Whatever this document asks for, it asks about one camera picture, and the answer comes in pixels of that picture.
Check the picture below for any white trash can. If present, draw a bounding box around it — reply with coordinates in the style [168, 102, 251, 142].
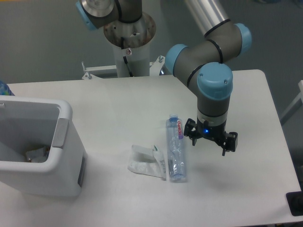
[0, 96, 87, 196]

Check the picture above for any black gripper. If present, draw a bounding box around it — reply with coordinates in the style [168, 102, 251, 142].
[184, 118, 238, 156]

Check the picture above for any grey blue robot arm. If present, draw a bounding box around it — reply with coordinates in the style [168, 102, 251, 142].
[76, 0, 252, 152]

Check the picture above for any trash inside the can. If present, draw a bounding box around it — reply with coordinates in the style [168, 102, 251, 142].
[25, 146, 50, 163]

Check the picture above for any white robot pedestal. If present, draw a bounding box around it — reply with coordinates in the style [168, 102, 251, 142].
[81, 12, 190, 80]

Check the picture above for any clear plastic water bottle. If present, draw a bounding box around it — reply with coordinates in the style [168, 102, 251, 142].
[166, 114, 187, 182]

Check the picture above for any blue patterned object left edge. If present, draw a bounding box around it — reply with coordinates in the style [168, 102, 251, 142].
[0, 81, 14, 96]

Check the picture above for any white frame at right edge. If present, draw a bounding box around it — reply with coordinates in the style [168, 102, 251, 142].
[280, 80, 303, 126]

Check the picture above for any black pedestal cable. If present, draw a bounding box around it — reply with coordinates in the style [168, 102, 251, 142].
[120, 36, 134, 77]

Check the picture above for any black clamp at table edge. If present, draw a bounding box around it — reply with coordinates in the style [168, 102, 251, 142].
[286, 191, 303, 217]

